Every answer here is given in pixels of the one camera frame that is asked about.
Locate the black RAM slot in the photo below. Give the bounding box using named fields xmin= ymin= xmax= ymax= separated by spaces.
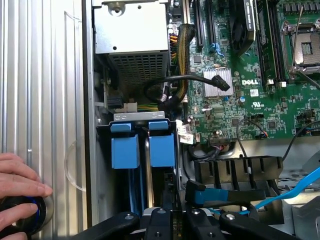
xmin=268 ymin=0 xmax=287 ymax=87

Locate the open PC case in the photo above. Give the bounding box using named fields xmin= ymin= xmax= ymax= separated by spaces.
xmin=81 ymin=0 xmax=320 ymax=240

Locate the person's right hand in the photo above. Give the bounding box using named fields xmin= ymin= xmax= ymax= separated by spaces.
xmin=0 ymin=202 xmax=39 ymax=240

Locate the blue disk carrier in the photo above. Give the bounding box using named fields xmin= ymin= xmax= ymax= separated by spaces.
xmin=109 ymin=121 xmax=141 ymax=216

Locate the black graphics card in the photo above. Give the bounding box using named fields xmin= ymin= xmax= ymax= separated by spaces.
xmin=228 ymin=0 xmax=257 ymax=56

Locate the green motherboard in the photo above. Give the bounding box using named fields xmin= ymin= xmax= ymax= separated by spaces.
xmin=167 ymin=0 xmax=320 ymax=146

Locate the person's left hand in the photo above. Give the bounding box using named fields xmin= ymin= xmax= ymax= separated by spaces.
xmin=0 ymin=152 xmax=53 ymax=201

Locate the black plastic fan shroud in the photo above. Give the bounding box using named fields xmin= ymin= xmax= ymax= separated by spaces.
xmin=193 ymin=156 xmax=283 ymax=203

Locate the black wire with angled connector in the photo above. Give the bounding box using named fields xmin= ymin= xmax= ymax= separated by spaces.
xmin=143 ymin=74 xmax=231 ymax=106

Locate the grey metal disk bay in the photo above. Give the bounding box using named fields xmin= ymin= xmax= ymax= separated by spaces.
xmin=96 ymin=111 xmax=181 ymax=216

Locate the beige expansion slot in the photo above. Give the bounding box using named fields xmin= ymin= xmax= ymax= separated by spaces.
xmin=182 ymin=0 xmax=191 ymax=26

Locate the thin wire with red tip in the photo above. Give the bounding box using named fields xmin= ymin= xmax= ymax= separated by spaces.
xmin=236 ymin=118 xmax=270 ymax=158

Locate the braided yellow black wire bundle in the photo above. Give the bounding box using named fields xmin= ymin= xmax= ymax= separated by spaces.
xmin=162 ymin=23 xmax=196 ymax=111

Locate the silver chipset heatsink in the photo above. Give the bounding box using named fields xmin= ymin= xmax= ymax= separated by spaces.
xmin=202 ymin=69 xmax=234 ymax=98

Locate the thin black wire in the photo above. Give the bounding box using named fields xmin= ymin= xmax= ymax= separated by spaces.
xmin=282 ymin=119 xmax=320 ymax=161

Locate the black expansion slot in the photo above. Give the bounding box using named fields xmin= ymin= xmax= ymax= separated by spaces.
xmin=193 ymin=0 xmax=205 ymax=48
xmin=206 ymin=0 xmax=217 ymax=46

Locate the clear round plastic disc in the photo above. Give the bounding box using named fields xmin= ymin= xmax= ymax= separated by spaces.
xmin=63 ymin=0 xmax=86 ymax=23
xmin=63 ymin=139 xmax=88 ymax=193

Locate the silver power supply unit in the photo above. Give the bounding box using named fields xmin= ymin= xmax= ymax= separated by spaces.
xmin=93 ymin=0 xmax=172 ymax=88

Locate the CPU socket with levers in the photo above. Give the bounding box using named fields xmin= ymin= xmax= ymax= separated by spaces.
xmin=281 ymin=7 xmax=320 ymax=90

